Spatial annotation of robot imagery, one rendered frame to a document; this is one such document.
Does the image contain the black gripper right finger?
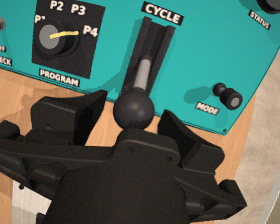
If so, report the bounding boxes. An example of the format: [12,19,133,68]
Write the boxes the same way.
[157,109,225,186]

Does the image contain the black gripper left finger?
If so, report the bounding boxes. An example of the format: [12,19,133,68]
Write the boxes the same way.
[25,89,108,146]

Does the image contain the teal control console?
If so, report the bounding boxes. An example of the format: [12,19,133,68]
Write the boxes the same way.
[0,0,280,136]

